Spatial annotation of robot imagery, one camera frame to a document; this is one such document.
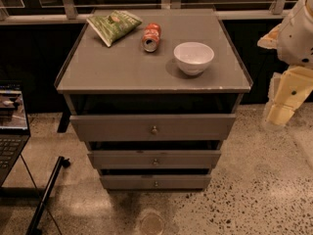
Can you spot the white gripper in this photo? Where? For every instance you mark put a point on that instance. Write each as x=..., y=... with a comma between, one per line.
x=295, y=39

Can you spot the grey bottom drawer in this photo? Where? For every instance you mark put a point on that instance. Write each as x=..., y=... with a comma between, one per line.
x=149, y=182

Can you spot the grey drawer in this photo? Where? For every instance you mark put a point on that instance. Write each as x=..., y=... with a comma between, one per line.
x=152, y=127
x=149, y=182
x=139, y=159

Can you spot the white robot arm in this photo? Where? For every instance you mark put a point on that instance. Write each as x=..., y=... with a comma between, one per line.
x=293, y=41

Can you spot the grey top drawer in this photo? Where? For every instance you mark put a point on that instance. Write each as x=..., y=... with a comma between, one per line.
x=152, y=127

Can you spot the grey drawer cabinet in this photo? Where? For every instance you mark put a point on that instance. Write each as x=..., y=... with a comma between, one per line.
x=124, y=79

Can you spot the grey middle drawer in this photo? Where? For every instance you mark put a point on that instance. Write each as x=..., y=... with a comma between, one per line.
x=139, y=159

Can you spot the white bowl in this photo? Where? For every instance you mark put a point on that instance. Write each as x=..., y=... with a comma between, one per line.
x=193, y=58

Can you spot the red soda can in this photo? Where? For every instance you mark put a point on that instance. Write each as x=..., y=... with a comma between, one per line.
x=151, y=37

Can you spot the round floor drain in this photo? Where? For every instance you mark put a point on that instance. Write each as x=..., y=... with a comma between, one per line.
x=150, y=223

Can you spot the green chip bag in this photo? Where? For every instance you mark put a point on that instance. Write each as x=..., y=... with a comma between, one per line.
x=114, y=26

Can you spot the black laptop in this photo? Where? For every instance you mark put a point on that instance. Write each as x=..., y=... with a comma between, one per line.
x=14, y=127

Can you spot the black stand leg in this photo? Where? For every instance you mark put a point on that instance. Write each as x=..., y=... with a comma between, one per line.
x=45, y=195

